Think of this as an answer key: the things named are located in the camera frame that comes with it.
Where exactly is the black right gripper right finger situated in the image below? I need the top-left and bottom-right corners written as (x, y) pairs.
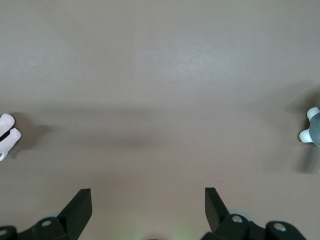
top-left (202, 187), bottom-right (309, 240)

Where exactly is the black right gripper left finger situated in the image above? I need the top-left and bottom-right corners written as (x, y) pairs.
top-left (0, 188), bottom-right (93, 240)

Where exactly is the pink white dog plush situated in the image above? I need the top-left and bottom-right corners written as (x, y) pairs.
top-left (0, 113), bottom-right (23, 162)

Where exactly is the grey white husky plush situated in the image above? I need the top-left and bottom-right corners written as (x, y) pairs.
top-left (298, 106), bottom-right (320, 147)

